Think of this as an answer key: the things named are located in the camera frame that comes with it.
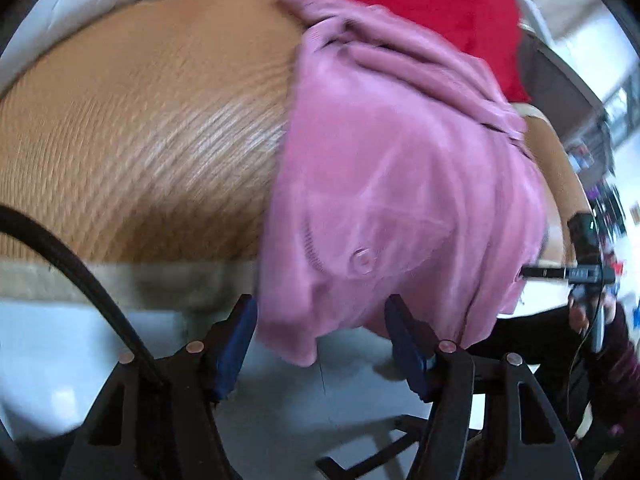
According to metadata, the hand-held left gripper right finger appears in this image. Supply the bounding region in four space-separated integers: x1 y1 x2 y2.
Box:
384 294 588 480

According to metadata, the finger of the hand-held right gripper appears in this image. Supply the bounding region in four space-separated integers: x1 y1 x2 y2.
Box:
519 266 567 281

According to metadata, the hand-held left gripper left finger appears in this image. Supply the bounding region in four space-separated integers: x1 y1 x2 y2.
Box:
61 294 259 480

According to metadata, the pink corduroy garment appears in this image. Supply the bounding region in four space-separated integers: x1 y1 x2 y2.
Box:
257 0 551 367

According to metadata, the person's right forearm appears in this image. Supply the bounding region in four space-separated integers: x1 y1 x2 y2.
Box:
564 302 640 443

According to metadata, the person's right hand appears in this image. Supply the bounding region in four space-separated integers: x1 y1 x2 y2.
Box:
569 287 619 335

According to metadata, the dark shelf unit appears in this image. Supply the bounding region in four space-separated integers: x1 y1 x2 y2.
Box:
565 87 640 281

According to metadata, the black swivel chair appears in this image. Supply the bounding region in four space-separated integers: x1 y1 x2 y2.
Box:
315 304 593 480

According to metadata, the grey brown furniture panel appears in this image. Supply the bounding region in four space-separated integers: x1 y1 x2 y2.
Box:
517 19 617 173

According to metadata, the brown woven mat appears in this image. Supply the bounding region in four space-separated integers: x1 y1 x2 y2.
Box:
0 0 597 307

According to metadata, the black cable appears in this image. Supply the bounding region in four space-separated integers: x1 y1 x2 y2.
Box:
0 205 167 387

